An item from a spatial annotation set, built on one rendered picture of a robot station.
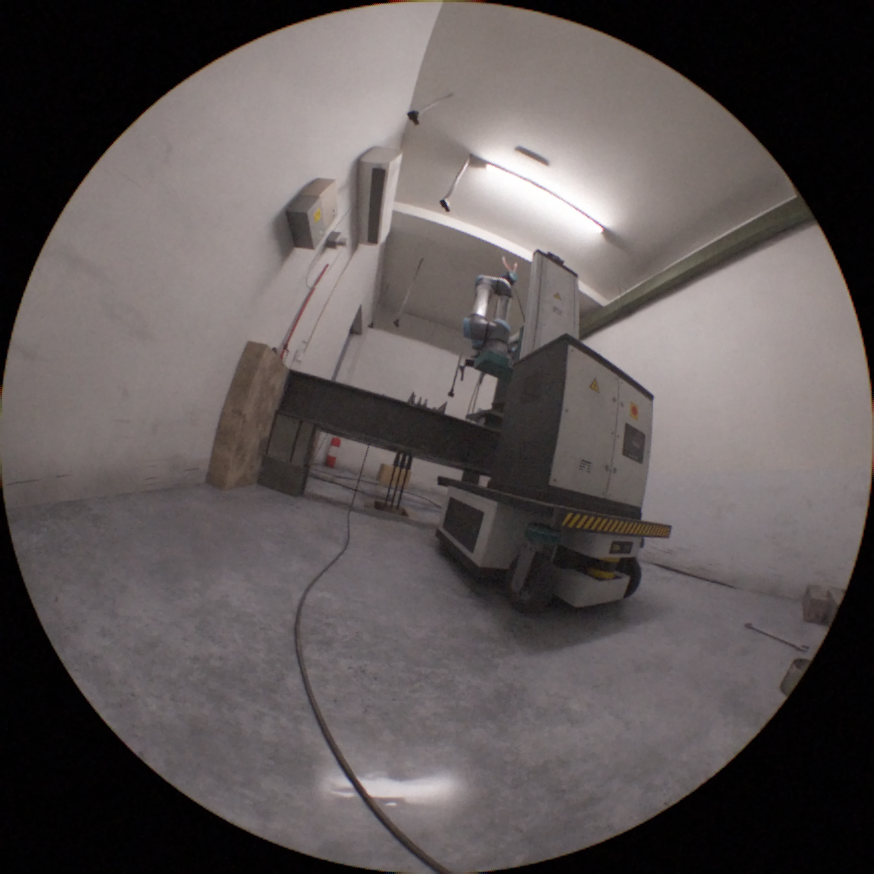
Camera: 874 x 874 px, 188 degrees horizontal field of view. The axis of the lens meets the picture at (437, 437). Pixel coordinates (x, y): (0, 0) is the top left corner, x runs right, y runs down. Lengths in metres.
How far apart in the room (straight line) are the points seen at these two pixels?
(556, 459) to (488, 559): 0.35
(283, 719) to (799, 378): 2.57
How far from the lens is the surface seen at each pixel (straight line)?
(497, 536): 0.81
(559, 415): 0.78
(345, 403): 1.52
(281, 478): 1.51
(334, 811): 0.34
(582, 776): 0.44
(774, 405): 2.30
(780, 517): 2.08
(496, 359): 1.33
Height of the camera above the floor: 0.33
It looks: 8 degrees up
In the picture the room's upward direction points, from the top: 15 degrees clockwise
